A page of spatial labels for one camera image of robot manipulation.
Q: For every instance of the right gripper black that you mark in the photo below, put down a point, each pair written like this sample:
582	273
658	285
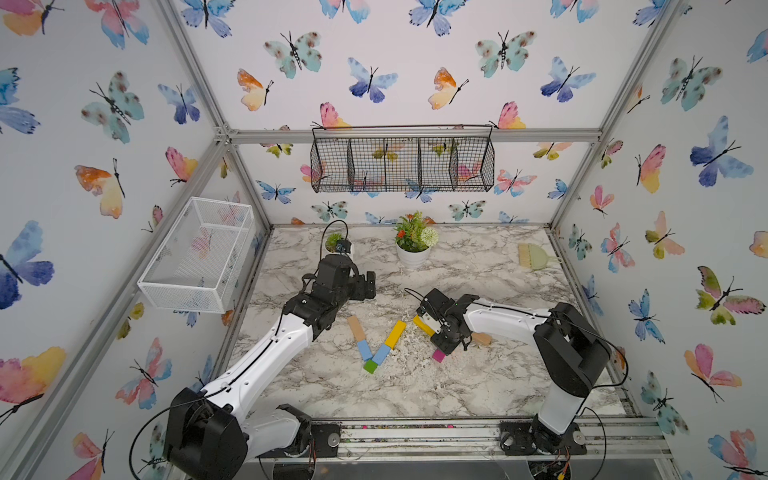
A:
440	346

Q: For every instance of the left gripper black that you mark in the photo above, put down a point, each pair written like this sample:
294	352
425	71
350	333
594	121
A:
359	293

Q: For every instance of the magenta cube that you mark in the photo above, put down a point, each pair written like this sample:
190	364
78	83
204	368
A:
438	356

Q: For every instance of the yellow block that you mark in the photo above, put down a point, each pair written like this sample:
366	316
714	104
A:
395	334
417	320

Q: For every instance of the natural wood block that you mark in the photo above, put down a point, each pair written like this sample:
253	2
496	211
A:
482	338
356	329

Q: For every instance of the light blue block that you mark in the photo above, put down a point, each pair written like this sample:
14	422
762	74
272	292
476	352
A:
381	354
364	350

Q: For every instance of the green cube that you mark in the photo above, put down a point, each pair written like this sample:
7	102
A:
370	366

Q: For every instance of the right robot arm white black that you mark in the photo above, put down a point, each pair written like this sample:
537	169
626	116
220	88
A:
572	351

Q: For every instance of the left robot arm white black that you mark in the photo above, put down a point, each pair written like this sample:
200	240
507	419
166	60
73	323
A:
209	432

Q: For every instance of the small green potted plant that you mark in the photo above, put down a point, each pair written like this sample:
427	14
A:
331	241

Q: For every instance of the flowering potted plant white pot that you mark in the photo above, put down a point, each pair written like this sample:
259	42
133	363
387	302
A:
415	237

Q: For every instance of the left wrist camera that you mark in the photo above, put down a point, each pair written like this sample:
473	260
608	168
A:
343	246

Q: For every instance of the black wire wall basket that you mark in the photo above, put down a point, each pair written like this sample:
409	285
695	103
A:
389	159

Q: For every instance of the white mesh wall basket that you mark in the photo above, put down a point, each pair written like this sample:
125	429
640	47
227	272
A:
197	264

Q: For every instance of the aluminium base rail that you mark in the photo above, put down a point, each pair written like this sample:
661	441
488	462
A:
351	440

